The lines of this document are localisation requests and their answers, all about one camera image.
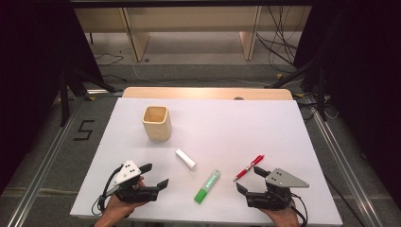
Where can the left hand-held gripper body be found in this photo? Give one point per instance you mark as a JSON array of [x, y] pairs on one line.
[[127, 173]]

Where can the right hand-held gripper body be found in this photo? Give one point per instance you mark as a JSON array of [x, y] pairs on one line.
[[277, 189]]

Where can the red pen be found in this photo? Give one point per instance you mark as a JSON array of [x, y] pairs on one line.
[[249, 167]]

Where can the white cylindrical stick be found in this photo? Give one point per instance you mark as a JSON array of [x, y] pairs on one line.
[[186, 159]]

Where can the green marker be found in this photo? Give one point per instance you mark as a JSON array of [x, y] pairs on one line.
[[207, 186]]

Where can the beige square pen holder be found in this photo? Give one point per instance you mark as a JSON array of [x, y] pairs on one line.
[[156, 123]]

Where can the person's right hand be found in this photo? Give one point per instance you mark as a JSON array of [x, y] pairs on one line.
[[282, 217]]

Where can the person's left hand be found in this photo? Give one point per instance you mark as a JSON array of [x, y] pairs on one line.
[[118, 209]]

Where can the white board sheet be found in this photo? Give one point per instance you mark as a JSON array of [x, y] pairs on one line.
[[201, 135]]

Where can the wooden table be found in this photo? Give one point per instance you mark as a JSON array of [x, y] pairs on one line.
[[189, 93]]

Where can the black stand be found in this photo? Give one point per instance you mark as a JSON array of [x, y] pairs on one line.
[[75, 82], [318, 78]]

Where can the dark curtain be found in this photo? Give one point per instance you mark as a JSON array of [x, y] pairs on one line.
[[31, 78], [365, 78]]

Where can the light wooden desk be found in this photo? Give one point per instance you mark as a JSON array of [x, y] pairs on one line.
[[195, 19]]

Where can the aluminium floor rail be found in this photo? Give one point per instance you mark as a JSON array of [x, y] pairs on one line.
[[41, 167], [340, 164]]

